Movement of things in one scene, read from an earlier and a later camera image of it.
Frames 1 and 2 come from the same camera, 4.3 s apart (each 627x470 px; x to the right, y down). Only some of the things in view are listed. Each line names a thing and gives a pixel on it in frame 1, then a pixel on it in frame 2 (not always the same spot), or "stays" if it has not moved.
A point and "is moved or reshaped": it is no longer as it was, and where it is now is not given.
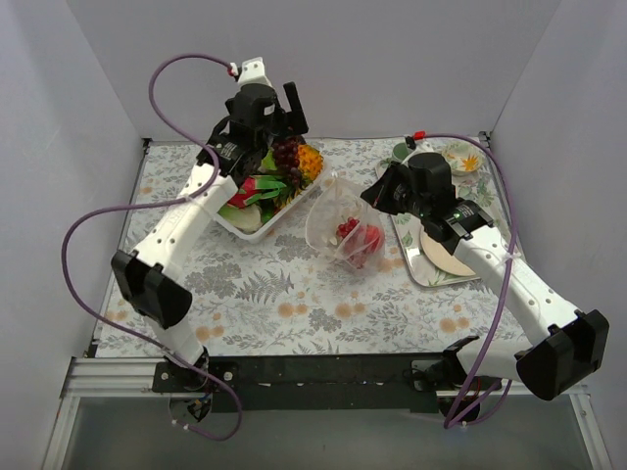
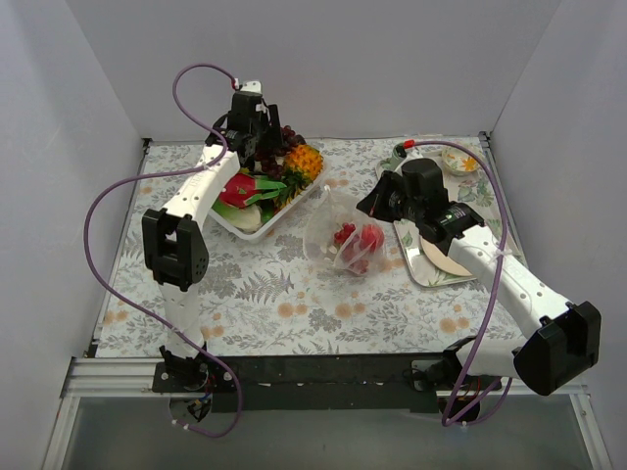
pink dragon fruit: x=255 y=188 stays
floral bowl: x=463 y=158 stays
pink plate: x=441 y=258 stays
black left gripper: x=287 y=123 -> x=269 y=129
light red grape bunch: x=343 y=229 is moved or reshaped
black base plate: x=304 y=384 stays
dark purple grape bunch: x=285 y=151 is moved or reshaped
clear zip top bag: x=342 y=225 is moved or reshaped
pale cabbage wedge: x=246 y=218 stays
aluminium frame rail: x=113 y=377 stays
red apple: x=370 y=239 stays
